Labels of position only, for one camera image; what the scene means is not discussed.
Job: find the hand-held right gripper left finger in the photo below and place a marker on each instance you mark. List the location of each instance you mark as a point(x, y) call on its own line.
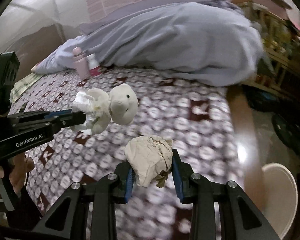
point(129, 182)

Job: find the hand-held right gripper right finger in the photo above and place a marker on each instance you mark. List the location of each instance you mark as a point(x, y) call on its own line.
point(177, 177)

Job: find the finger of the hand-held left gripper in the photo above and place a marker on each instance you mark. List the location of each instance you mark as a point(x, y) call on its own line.
point(70, 121)
point(60, 113)

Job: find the paper ball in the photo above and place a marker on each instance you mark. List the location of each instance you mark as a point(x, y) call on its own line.
point(147, 157)

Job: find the white plush toy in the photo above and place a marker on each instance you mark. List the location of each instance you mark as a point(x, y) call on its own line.
point(122, 105)

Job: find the white plastic bin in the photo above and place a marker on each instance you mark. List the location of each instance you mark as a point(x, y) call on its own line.
point(282, 195)

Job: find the person's left hand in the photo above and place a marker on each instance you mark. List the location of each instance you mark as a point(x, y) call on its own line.
point(18, 175)

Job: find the green checked cloth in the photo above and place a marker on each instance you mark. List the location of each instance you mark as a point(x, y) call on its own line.
point(25, 83)

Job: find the printed plush blanket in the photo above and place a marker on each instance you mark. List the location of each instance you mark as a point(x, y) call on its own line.
point(177, 130)

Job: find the lavender pillow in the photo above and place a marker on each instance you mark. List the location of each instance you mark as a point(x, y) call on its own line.
point(55, 62)

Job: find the white bottle pink label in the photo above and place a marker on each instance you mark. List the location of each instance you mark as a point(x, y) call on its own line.
point(93, 66)

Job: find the black fan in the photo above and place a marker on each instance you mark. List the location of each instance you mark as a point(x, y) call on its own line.
point(287, 132)

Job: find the grey fleece blanket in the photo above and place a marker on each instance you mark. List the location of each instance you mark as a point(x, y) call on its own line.
point(177, 42)

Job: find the mauve blanket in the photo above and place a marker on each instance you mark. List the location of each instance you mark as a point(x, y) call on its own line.
point(152, 2)

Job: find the wooden crib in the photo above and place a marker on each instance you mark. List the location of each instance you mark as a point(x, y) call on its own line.
point(277, 52)

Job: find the wooden bed frame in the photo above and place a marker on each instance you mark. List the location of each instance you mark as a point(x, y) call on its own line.
point(242, 120)

